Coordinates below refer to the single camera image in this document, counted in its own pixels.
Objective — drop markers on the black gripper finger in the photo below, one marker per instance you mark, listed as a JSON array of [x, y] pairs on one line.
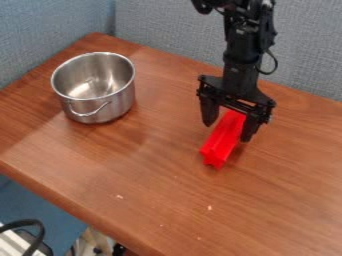
[[249, 126], [208, 110]]

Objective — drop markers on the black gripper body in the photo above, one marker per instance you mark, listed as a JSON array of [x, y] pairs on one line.
[[235, 90]]

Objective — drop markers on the red star-shaped block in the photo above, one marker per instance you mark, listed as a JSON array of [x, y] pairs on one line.
[[221, 140]]

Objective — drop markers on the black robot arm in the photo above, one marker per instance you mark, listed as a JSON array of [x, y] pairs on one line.
[[249, 36]]

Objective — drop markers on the metal pot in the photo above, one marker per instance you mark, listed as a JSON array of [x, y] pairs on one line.
[[94, 86]]

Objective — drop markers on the white striped object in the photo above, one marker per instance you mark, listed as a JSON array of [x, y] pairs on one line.
[[18, 242]]

